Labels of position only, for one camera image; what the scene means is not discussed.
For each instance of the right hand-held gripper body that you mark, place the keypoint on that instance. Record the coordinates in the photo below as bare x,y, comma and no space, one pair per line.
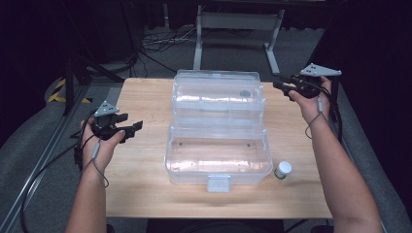
306,85

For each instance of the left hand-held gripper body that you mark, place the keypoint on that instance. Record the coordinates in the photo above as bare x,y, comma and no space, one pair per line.
105,127

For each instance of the small white-capped bottle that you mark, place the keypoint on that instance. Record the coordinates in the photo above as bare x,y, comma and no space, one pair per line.
284,168

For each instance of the clear plastic storage box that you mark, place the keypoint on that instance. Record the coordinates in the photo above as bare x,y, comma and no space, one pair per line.
218,155

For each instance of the person's right hand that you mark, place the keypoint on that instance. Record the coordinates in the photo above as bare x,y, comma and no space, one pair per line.
314,108

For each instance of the person's left hand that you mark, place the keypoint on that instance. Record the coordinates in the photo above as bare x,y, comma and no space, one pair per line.
97,155

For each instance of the yellow black floor tape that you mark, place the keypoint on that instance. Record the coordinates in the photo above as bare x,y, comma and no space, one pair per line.
55,96

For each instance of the person's dark clothing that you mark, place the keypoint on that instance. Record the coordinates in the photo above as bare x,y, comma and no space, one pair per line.
210,226

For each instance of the aluminium floor rail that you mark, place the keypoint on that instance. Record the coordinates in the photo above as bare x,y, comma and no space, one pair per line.
56,136

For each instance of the grey metal desk frame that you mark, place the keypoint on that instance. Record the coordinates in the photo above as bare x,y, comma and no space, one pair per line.
239,21

